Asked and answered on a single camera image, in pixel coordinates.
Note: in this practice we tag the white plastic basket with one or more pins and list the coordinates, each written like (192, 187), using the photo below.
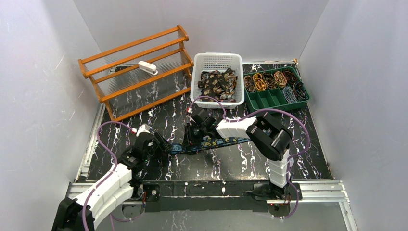
(221, 62)

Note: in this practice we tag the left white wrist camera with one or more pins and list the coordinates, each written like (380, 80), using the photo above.
(144, 128)

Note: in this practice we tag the rolled dark red tie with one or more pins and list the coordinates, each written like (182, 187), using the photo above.
(290, 77)

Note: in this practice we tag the dark brown patterned tie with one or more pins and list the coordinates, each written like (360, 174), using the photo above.
(219, 85)

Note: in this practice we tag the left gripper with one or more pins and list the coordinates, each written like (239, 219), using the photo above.
(159, 143)

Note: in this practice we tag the rolled yellow tie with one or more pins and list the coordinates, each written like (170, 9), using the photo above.
(259, 82)

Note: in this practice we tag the rolled orange brown tie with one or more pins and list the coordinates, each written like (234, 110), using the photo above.
(280, 79)

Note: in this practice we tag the rolled dark brown tie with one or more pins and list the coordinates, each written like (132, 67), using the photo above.
(269, 80)

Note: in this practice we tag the rolled dark navy tie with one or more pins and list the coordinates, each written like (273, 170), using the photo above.
(299, 91)

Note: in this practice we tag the rolled light blue tie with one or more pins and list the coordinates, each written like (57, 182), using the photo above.
(289, 95)

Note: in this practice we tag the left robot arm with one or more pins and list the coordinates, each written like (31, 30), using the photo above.
(122, 182)

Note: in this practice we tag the blue floral tie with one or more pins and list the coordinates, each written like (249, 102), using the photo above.
(207, 144)

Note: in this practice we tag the clear round tape roll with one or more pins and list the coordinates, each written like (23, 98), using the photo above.
(290, 161)

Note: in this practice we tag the white stapler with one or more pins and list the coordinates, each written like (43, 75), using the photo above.
(148, 67)

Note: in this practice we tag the green divided tray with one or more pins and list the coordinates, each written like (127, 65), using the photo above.
(272, 98)

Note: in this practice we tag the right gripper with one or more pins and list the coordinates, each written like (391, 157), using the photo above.
(192, 135)

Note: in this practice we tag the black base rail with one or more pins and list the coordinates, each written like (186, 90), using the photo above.
(217, 195)

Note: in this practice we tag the rolled multicolour tie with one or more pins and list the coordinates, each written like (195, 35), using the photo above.
(249, 84)

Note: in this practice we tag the orange wooden rack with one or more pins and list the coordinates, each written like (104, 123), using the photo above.
(125, 89)

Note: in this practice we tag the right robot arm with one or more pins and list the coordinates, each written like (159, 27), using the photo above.
(268, 135)

